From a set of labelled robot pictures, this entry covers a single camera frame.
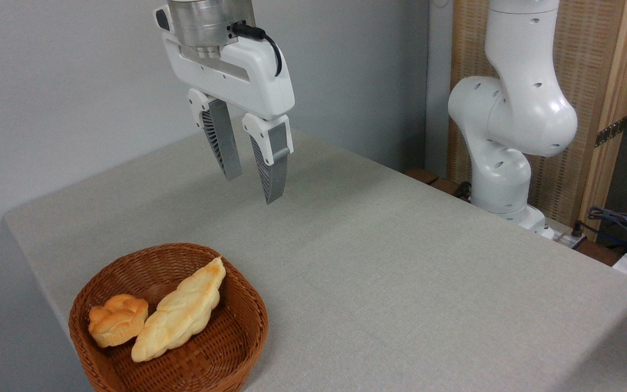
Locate long braided bread loaf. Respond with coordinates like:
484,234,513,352
131,256,226,363

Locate bundle of dark cables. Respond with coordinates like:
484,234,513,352
587,206,627,251

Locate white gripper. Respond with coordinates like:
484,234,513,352
154,5,296,205

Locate metal screen hinge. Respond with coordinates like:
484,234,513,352
595,116,627,148

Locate brown woven wicker basket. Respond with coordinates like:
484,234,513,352
68,243,269,392

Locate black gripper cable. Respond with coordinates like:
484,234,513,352
230,22,283,77

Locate small round bread roll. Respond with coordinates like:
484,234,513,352
88,294,149,348

